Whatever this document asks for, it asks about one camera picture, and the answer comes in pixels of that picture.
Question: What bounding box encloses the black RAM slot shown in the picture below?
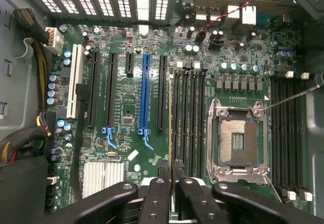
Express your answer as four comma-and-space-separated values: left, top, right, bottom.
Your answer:
197, 63, 209, 181
181, 62, 191, 178
294, 72, 314, 202
270, 78, 281, 192
277, 71, 297, 201
286, 78, 301, 196
173, 61, 183, 166
189, 61, 200, 179

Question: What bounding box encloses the silver finned heatsink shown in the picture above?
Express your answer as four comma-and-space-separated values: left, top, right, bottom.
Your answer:
82, 161, 126, 200

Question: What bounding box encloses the silver CPU socket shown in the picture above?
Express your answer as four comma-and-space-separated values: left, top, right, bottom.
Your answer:
206, 97, 270, 185

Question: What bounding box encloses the thin metal locking lever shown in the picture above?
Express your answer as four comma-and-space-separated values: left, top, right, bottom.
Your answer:
263, 173, 284, 202
262, 72, 324, 112

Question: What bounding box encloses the green motherboard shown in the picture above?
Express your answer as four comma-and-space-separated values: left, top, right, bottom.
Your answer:
44, 19, 314, 214

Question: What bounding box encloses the long black expansion slot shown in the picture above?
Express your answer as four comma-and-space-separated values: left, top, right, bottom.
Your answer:
86, 48, 101, 128
156, 55, 168, 131
102, 52, 118, 149

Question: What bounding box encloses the blue expansion slot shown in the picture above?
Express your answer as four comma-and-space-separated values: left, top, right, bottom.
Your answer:
138, 54, 154, 151

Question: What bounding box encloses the black main power connector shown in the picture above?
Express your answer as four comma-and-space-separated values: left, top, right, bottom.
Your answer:
36, 110, 58, 158

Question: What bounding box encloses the black plastic shroud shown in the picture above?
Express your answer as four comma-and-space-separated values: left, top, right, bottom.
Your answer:
0, 155, 51, 224

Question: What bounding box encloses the short black expansion slot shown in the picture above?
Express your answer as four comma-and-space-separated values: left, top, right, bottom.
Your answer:
125, 53, 135, 78

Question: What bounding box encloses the white expansion slot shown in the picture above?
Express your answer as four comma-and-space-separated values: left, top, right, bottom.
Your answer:
66, 43, 85, 119

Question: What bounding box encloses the black four-pin header connector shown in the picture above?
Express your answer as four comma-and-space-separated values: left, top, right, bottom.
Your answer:
209, 35, 225, 50

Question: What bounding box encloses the grey metal PC case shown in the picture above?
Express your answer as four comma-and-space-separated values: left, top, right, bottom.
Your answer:
0, 0, 324, 224

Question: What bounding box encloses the white power connector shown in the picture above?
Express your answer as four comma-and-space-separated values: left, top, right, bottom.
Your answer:
44, 27, 64, 56

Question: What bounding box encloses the metal rear port connector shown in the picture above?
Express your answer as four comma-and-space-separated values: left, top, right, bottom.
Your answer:
194, 6, 209, 22
241, 6, 257, 25
208, 6, 223, 22
226, 5, 240, 23

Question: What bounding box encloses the black braided cable sleeve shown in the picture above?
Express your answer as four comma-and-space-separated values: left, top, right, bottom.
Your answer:
12, 8, 50, 45
0, 126, 53, 164

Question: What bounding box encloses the yellow and black wire bundle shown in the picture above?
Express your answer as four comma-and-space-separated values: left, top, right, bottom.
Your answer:
31, 40, 50, 111

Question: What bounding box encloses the red and black twisted wire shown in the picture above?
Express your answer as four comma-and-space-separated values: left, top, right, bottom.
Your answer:
198, 0, 276, 36

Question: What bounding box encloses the white cable clip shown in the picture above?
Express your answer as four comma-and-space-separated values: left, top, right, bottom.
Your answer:
14, 37, 34, 59

